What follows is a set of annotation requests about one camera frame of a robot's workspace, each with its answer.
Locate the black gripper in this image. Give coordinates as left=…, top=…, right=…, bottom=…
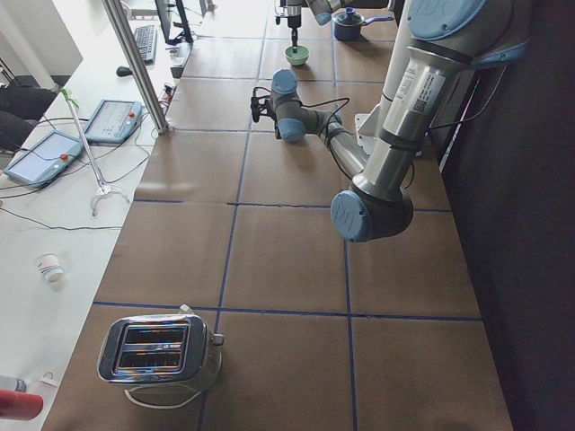
left=250, top=87, right=273, bottom=123
left=287, top=4, right=302, bottom=53

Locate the green bowl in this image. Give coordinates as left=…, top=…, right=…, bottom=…
left=284, top=46, right=310, bottom=66

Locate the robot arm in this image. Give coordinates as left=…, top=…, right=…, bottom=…
left=276, top=0, right=351, bottom=53
left=251, top=1, right=532, bottom=242

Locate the blue saucepan with lid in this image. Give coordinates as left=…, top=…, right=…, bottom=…
left=332, top=7, right=394, bottom=41

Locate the black keyboard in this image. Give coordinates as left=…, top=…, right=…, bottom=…
left=134, top=25, right=157, bottom=65

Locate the black computer mouse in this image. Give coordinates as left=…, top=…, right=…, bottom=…
left=116, top=66, right=132, bottom=77

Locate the far teach pendant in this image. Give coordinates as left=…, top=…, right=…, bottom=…
left=84, top=100, right=143, bottom=146

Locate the teach pendant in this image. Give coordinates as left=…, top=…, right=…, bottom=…
left=4, top=130, right=84, bottom=189
left=84, top=100, right=143, bottom=146

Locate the near teach pendant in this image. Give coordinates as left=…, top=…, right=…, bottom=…
left=4, top=130, right=84, bottom=189

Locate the paper cup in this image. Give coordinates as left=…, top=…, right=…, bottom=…
left=35, top=253, right=64, bottom=283

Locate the silver toaster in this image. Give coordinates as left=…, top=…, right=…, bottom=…
left=97, top=304, right=225, bottom=409

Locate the red bottle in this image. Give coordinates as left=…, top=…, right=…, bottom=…
left=1, top=375, right=44, bottom=420

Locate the white pedestal column with base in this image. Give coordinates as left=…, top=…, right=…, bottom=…
left=356, top=1, right=411, bottom=166

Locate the aluminium frame post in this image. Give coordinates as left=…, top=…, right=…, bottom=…
left=102, top=0, right=169, bottom=135

